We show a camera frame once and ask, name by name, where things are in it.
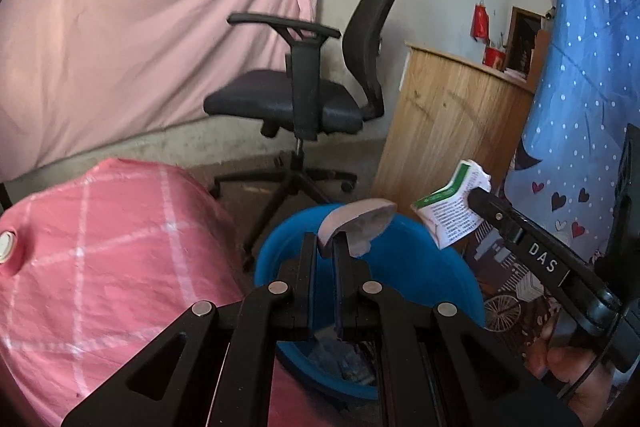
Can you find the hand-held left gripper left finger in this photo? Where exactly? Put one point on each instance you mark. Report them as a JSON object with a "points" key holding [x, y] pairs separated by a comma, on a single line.
{"points": [[307, 287]]}

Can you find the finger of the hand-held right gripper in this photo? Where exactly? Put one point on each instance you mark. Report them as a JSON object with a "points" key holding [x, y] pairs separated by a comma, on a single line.
{"points": [[515, 232]]}

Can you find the person's right hand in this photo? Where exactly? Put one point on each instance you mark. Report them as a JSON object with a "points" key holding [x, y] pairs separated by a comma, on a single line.
{"points": [[575, 377]]}

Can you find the wooden cabinet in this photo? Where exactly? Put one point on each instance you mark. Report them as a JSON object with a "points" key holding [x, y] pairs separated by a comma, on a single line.
{"points": [[440, 122]]}

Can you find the red hanging ornament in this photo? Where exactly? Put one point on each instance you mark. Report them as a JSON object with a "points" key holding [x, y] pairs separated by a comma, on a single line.
{"points": [[481, 21]]}

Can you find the blue dotted curtain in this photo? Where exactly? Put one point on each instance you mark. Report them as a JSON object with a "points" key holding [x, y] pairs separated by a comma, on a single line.
{"points": [[575, 57]]}

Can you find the grey packet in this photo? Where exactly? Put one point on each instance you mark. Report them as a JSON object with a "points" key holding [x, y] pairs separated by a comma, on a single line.
{"points": [[360, 217]]}

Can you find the pink sheet on wall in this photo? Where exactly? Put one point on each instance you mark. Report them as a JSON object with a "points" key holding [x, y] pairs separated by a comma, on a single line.
{"points": [[150, 32]]}

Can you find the blue plastic basin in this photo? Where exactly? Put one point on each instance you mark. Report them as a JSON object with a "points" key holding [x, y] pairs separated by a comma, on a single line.
{"points": [[440, 267]]}

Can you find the black office chair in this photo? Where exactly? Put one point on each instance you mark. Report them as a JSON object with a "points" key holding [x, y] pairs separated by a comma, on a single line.
{"points": [[280, 97]]}

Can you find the white and green packet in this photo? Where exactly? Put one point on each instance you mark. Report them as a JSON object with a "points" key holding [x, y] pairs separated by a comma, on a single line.
{"points": [[450, 212]]}

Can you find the pink checked blanket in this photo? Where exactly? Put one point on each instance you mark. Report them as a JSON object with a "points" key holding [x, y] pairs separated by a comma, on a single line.
{"points": [[100, 282]]}

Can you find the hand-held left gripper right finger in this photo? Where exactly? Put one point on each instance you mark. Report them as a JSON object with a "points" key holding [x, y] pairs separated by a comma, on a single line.
{"points": [[340, 297]]}

